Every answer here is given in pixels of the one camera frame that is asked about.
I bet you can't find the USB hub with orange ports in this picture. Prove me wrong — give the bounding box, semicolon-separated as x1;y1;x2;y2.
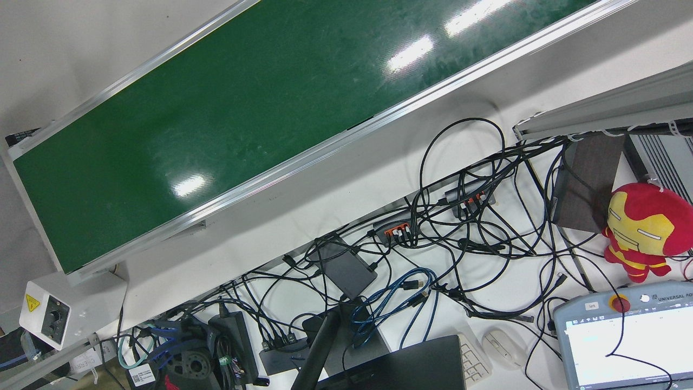
444;181;496;218
372;212;421;246

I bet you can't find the black rectangular box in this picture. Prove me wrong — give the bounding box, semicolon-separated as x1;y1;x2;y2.
306;236;378;299

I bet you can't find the green conveyor belt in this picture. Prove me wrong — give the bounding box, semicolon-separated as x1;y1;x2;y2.
0;0;650;285

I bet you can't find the grey docking hub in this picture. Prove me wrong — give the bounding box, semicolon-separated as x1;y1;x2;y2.
259;335;312;376

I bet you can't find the black Huawei monitor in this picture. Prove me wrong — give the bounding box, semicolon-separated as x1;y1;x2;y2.
317;335;466;390

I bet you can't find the black power brick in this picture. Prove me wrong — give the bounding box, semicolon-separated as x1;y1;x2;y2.
208;311;261;386

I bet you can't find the white keyboard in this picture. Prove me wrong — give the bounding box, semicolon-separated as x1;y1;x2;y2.
457;331;493;386

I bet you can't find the white computer mouse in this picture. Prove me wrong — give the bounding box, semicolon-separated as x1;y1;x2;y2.
482;329;527;370

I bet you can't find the brown board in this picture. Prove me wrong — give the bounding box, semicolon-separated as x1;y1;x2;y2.
552;135;626;234

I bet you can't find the white QR label tag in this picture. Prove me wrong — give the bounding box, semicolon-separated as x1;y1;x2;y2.
129;364;158;387

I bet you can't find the aluminium profile beam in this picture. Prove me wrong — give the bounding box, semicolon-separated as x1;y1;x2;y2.
513;61;693;142

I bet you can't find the white control box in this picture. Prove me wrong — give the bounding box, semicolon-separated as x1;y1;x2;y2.
19;271;128;350

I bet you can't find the Iron Man plush toy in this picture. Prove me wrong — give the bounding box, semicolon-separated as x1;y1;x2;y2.
602;183;693;284

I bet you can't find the grey teach pendant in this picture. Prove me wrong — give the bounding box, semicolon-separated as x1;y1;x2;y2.
552;280;693;390

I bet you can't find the grey ribbed computer case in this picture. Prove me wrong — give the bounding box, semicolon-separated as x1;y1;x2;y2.
623;133;693;204

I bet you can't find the black looped cable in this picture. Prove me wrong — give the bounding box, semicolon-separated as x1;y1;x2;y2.
419;118;507;218

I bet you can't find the blue cable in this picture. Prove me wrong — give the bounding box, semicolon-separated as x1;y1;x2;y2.
351;268;440;348

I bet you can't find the teal cable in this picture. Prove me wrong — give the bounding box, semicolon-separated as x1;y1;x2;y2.
117;333;159;371

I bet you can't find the black teach pendant cable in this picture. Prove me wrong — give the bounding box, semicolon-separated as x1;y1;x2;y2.
605;308;676;390

